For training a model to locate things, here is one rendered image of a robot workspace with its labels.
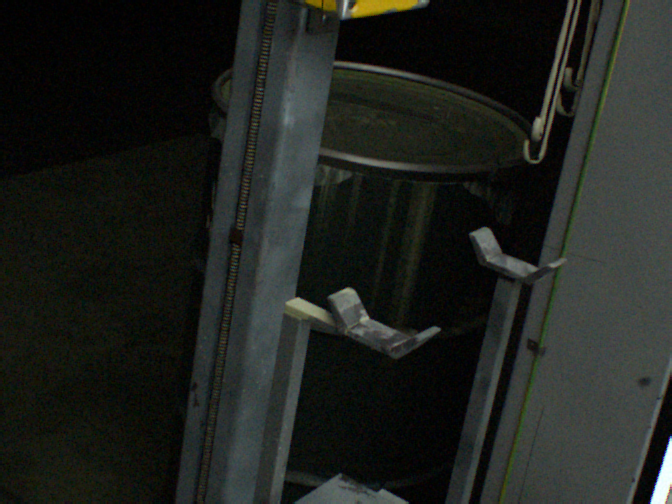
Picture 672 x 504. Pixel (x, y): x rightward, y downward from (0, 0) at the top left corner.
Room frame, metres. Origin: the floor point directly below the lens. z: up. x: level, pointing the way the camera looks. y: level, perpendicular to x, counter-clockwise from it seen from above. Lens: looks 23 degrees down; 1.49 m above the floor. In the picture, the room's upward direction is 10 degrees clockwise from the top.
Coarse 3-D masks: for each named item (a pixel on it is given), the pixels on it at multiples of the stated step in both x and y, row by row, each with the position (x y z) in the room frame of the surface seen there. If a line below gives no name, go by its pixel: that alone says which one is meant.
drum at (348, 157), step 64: (320, 192) 1.82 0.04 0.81; (384, 192) 1.81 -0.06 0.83; (448, 192) 1.84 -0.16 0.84; (512, 192) 1.94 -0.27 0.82; (192, 256) 1.99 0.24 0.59; (320, 256) 1.81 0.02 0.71; (384, 256) 1.81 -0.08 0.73; (448, 256) 1.85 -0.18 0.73; (192, 320) 1.98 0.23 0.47; (384, 320) 1.82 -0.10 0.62; (448, 320) 1.87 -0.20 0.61; (320, 384) 1.81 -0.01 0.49; (384, 384) 1.82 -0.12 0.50; (448, 384) 1.90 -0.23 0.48; (320, 448) 1.81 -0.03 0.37; (384, 448) 1.83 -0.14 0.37; (448, 448) 1.93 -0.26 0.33
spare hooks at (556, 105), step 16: (592, 0) 1.43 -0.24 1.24; (576, 16) 1.40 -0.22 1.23; (592, 16) 1.43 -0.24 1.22; (592, 32) 1.43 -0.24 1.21; (560, 48) 1.39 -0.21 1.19; (560, 80) 1.40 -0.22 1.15; (576, 80) 1.43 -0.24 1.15; (560, 96) 1.42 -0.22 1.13; (576, 96) 1.43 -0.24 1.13; (544, 112) 1.39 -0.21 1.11; (560, 112) 1.42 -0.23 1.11; (544, 144) 1.40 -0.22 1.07; (528, 160) 1.38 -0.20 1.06
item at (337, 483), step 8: (336, 480) 1.07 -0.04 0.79; (344, 480) 1.07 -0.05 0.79; (352, 480) 1.07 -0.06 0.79; (320, 488) 1.05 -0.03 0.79; (328, 488) 1.05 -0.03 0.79; (336, 488) 1.05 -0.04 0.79; (344, 488) 1.06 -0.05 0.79; (352, 488) 1.06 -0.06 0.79; (360, 488) 1.06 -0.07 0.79; (368, 488) 1.06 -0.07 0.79; (304, 496) 1.03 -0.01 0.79; (312, 496) 1.03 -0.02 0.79; (320, 496) 1.04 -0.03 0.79; (328, 496) 1.04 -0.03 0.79; (336, 496) 1.04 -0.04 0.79; (344, 496) 1.04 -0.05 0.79; (352, 496) 1.05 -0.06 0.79; (360, 496) 1.05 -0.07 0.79; (368, 496) 1.05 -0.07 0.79; (376, 496) 1.05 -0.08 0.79
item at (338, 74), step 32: (224, 96) 2.05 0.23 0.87; (352, 96) 2.21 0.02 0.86; (384, 96) 2.25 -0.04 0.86; (416, 96) 2.29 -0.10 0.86; (448, 96) 2.30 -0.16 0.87; (352, 128) 2.01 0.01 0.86; (384, 128) 2.05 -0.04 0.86; (416, 128) 2.08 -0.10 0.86; (448, 128) 2.11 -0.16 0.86; (480, 128) 2.15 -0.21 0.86; (512, 128) 2.17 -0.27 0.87; (416, 160) 1.91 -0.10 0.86; (448, 160) 1.94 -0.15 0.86; (480, 160) 1.96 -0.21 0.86
